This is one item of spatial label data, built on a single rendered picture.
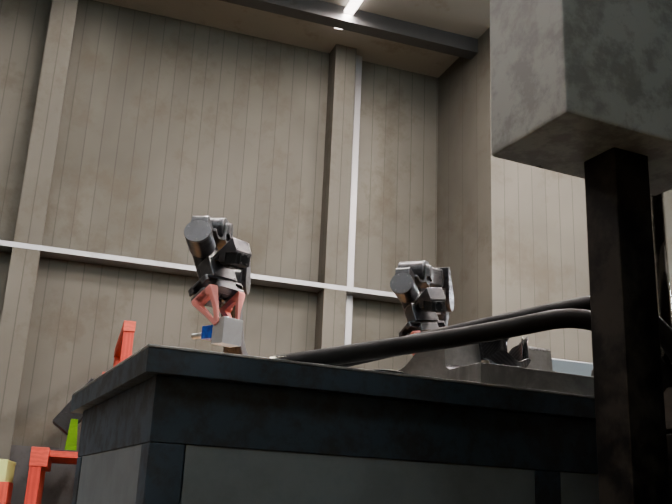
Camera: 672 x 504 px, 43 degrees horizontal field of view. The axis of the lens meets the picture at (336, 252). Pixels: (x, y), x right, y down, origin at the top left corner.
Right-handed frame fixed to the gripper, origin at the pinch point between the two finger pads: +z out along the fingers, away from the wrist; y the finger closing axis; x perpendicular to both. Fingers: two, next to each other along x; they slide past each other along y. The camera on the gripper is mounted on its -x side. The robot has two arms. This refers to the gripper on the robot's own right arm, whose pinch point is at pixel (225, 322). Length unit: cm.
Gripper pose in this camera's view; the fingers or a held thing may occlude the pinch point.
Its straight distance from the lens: 176.0
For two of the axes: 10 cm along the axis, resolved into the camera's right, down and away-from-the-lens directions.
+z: 3.1, 7.6, -5.7
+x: -6.7, 6.0, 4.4
